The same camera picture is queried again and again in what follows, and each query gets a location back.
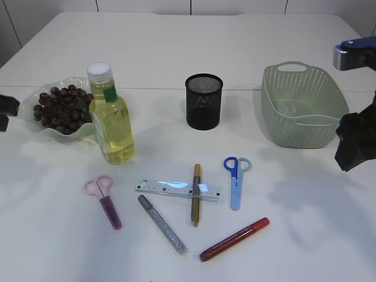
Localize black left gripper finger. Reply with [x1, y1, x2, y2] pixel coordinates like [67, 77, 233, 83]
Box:
[0, 95, 20, 132]

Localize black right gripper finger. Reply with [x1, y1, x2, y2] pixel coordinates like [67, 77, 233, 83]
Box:
[334, 100, 375, 172]

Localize purple grape bunch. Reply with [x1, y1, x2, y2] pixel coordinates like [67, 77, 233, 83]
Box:
[33, 84, 93, 135]

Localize clear plastic sheet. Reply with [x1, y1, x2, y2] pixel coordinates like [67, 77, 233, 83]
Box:
[283, 104, 299, 117]

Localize yellow tea bottle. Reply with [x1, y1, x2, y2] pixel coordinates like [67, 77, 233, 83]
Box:
[87, 62, 136, 165]

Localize green wavy glass plate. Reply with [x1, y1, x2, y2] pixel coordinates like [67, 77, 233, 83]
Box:
[18, 76, 94, 142]

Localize green woven plastic basket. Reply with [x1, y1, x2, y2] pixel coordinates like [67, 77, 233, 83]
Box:
[261, 61, 350, 149]

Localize black mesh pen holder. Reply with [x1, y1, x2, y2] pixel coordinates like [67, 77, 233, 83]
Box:
[185, 73, 223, 130]

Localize red glitter pen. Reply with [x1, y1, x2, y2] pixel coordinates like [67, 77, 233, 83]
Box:
[199, 217, 270, 262]

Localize gold glitter pen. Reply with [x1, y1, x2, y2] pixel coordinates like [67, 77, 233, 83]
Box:
[190, 164, 201, 227]

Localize clear plastic ruler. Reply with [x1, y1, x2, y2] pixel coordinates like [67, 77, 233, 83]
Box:
[135, 179, 222, 202]

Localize silver glitter pen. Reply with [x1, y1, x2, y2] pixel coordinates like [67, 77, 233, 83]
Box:
[137, 195, 187, 255]

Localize pink purple safety scissors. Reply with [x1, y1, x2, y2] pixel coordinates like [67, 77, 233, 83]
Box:
[83, 175, 122, 230]

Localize blue safety scissors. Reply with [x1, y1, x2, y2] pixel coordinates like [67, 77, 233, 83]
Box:
[223, 156, 252, 211]

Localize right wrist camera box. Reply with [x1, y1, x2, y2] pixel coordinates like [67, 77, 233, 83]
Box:
[333, 36, 375, 71]

